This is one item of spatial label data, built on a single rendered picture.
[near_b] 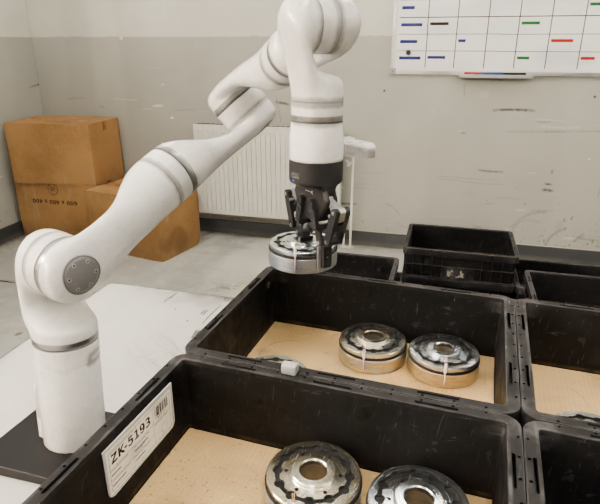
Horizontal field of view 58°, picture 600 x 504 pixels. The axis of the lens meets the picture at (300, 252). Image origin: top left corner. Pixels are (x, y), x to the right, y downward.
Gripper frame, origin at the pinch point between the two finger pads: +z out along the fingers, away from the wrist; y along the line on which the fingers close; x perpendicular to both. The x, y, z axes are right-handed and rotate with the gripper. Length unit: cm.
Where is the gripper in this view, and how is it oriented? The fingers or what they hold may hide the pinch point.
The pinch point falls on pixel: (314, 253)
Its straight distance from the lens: 80.5
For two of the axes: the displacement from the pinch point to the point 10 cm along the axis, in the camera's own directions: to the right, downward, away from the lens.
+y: 5.3, 3.0, -7.9
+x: 8.5, -1.8, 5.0
